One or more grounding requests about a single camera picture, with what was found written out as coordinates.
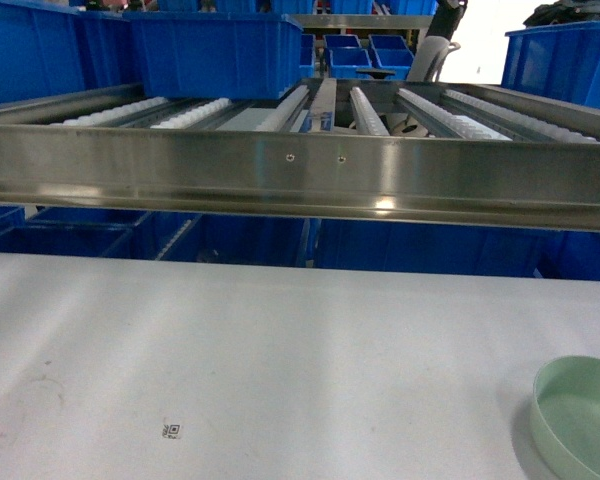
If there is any light green bowl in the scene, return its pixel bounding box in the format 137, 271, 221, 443
530, 356, 600, 479

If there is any blue bin under shelf centre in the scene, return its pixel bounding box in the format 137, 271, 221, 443
314, 220, 556, 277

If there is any blue bin under shelf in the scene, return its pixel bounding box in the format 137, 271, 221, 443
314, 220, 556, 277
0, 225, 133, 259

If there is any stainless steel shelf rack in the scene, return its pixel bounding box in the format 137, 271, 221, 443
0, 79, 600, 231

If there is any blue bin under shelf left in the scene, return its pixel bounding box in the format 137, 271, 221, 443
0, 225, 133, 259

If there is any small blue bin background left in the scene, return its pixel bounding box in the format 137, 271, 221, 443
328, 48, 371, 79

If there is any small blue bin background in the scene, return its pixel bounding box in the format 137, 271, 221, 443
328, 48, 371, 79
372, 49, 414, 80

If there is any small blue bin background right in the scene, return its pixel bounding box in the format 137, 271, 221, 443
372, 49, 414, 80

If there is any blue bin on rollers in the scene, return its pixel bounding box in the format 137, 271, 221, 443
123, 12, 303, 100

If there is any QR code sticker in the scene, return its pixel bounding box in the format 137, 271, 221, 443
161, 424, 183, 440

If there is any blue bin far right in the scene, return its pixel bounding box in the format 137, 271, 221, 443
501, 21, 600, 109

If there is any large blue bin far left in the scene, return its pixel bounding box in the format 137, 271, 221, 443
0, 1, 141, 104

